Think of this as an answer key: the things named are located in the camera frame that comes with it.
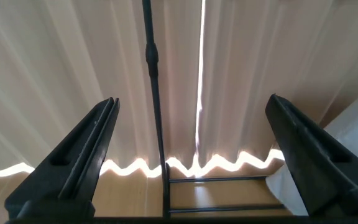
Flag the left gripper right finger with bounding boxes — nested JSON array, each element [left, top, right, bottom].
[[264, 93, 358, 217]]

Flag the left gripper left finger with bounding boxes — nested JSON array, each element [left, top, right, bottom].
[[4, 96, 121, 219]]

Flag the black clothes rack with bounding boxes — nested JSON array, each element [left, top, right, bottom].
[[140, 0, 287, 218]]

